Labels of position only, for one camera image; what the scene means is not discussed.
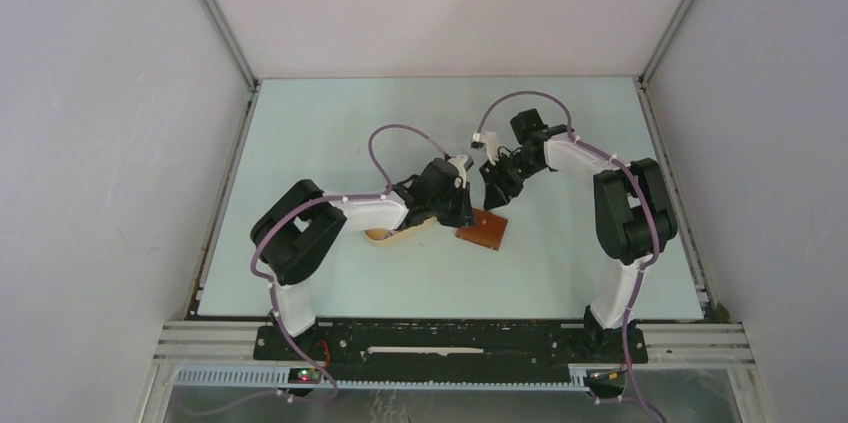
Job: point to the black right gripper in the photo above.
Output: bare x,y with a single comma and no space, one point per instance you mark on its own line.
497,189

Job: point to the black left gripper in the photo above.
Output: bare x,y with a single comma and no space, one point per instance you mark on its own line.
464,215

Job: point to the brown leather card holder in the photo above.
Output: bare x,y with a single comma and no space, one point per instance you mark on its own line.
488,231

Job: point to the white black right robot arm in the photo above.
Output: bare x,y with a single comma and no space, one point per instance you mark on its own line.
633,215

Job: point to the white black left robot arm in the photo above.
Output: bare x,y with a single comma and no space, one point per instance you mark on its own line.
293,238

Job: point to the beige plastic card tray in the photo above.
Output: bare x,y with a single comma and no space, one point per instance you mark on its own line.
385,238

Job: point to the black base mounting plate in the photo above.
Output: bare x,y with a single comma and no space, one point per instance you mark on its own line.
441,351

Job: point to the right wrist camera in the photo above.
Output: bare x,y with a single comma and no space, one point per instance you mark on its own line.
489,143

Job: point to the aluminium frame rail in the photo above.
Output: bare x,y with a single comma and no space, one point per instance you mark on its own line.
221,353

